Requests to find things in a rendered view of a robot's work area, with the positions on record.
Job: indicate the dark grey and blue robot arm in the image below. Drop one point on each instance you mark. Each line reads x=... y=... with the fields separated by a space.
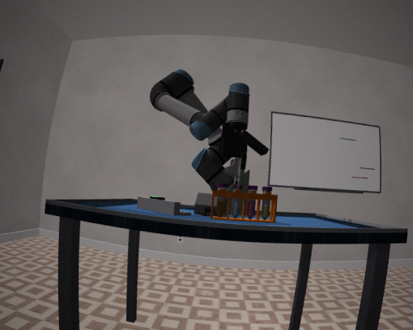
x=184 y=106

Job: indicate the black table edge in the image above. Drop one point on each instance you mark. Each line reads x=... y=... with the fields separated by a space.
x=69 y=203

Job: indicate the orange tube rack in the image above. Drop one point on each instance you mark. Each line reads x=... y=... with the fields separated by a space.
x=244 y=195

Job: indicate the blue flat work mat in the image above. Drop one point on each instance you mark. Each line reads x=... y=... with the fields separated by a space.
x=200 y=217

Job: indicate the white button housing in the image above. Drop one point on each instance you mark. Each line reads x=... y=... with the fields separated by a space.
x=204 y=200

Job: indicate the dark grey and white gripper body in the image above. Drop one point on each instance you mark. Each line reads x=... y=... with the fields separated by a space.
x=232 y=147

